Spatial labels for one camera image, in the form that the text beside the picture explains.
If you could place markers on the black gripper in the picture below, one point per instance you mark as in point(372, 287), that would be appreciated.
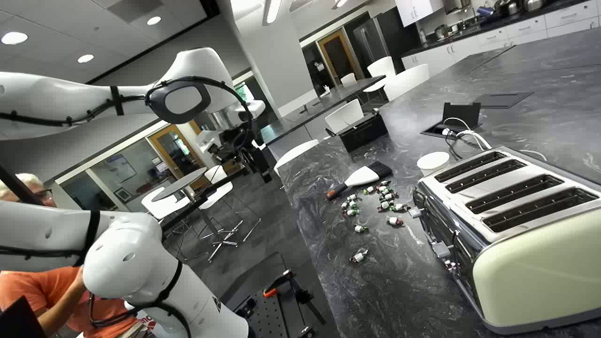
point(248, 135)

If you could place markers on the cream four-slot toaster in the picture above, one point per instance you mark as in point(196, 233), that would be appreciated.
point(537, 269)

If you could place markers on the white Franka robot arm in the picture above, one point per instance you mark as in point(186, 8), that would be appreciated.
point(49, 100)

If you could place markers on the white shell chair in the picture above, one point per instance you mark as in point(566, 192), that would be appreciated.
point(295, 152)
point(380, 66)
point(342, 115)
point(406, 79)

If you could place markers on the long dark table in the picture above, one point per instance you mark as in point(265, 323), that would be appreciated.
point(312, 109)

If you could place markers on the round white table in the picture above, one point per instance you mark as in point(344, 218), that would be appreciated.
point(181, 190)

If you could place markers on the wooden door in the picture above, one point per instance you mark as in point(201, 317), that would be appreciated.
point(338, 56)

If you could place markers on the small wrapped candy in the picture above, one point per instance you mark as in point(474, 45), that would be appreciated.
point(350, 212)
point(400, 207)
point(383, 184)
point(395, 220)
point(351, 199)
point(368, 190)
point(359, 227)
point(387, 195)
point(361, 254)
point(383, 207)

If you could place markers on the round ceiling light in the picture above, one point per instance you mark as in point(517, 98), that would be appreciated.
point(152, 19)
point(85, 58)
point(13, 38)

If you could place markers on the black clamp with orange grip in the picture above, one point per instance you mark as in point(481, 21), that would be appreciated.
point(284, 289)

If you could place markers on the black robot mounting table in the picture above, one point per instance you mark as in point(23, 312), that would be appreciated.
point(269, 316)

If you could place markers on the small white bowl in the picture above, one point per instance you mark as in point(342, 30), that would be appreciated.
point(432, 162)

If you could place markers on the black pop-up power socket box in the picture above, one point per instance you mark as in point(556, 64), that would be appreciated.
point(460, 115)

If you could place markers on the person in orange shirt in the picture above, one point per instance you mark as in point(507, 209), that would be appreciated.
point(38, 293)

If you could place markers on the white kitchen counter cabinets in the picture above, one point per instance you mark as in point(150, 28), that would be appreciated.
point(500, 34)

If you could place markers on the wooden door frame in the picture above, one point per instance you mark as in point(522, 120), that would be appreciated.
point(175, 150)

